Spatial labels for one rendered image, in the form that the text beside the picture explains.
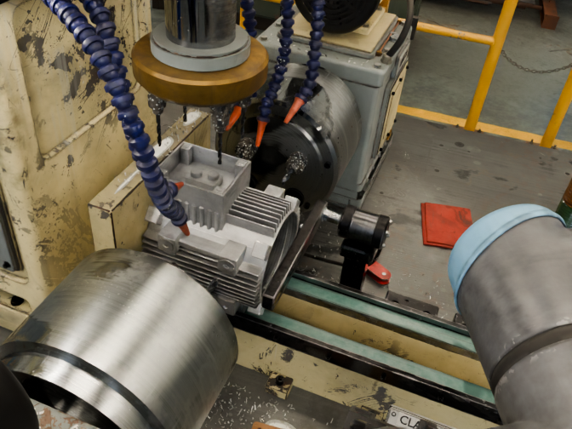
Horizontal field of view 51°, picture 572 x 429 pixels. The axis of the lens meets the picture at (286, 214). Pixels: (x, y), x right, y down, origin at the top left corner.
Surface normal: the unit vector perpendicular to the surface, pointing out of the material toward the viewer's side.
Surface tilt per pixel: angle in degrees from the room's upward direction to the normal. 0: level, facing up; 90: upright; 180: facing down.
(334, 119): 47
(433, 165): 0
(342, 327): 90
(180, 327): 40
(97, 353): 13
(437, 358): 90
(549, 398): 56
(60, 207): 90
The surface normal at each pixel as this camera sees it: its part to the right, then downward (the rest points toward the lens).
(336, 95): 0.61, -0.45
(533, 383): -0.77, -0.44
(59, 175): 0.93, 0.29
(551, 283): -0.16, -0.75
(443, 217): 0.05, -0.78
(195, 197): -0.37, 0.57
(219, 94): 0.37, 0.62
